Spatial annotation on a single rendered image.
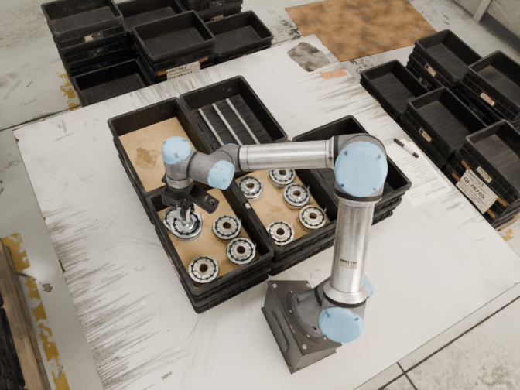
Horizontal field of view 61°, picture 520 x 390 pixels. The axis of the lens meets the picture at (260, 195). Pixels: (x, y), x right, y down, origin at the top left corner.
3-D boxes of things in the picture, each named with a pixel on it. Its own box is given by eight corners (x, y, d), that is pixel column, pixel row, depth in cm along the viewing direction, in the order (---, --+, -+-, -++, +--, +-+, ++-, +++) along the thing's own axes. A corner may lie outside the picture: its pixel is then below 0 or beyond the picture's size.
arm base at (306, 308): (330, 330, 144) (353, 316, 140) (309, 343, 132) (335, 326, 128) (304, 290, 149) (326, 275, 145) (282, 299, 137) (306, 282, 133)
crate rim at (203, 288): (275, 256, 148) (276, 253, 146) (193, 297, 139) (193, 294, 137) (221, 169, 166) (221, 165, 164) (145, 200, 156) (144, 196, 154)
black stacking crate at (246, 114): (285, 156, 184) (289, 138, 174) (221, 183, 174) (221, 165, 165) (240, 94, 201) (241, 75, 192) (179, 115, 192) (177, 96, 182)
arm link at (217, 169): (241, 157, 123) (205, 144, 124) (228, 168, 112) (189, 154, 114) (234, 183, 126) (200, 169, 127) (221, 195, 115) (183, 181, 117)
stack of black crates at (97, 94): (141, 85, 292) (136, 57, 273) (159, 116, 279) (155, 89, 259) (81, 104, 279) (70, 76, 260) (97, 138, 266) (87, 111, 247)
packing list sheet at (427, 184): (455, 189, 195) (455, 188, 194) (415, 209, 187) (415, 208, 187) (407, 136, 209) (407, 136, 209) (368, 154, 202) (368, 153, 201)
